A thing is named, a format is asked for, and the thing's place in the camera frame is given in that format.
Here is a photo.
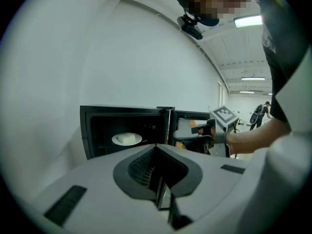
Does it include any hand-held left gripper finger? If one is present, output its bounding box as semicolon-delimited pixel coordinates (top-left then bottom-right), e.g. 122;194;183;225
31;144;181;234

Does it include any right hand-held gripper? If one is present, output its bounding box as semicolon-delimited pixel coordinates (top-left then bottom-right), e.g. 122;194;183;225
157;106;248;229

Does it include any white sponge block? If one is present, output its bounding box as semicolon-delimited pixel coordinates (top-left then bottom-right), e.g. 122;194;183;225
116;133;136;144

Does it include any white round plate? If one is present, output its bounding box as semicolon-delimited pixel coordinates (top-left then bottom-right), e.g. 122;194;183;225
111;132;143;146

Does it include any person's right forearm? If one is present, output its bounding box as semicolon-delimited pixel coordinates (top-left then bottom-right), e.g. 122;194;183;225
226;117;292;156

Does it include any person's black shirt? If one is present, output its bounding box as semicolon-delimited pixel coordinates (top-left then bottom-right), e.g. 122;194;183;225
253;0;312;124

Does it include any large rectangular ceiling light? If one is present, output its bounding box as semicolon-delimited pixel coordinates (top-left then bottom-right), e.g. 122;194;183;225
233;14;264;29

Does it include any black head camera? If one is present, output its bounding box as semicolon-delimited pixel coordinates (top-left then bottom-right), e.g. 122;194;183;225
176;15;204;40

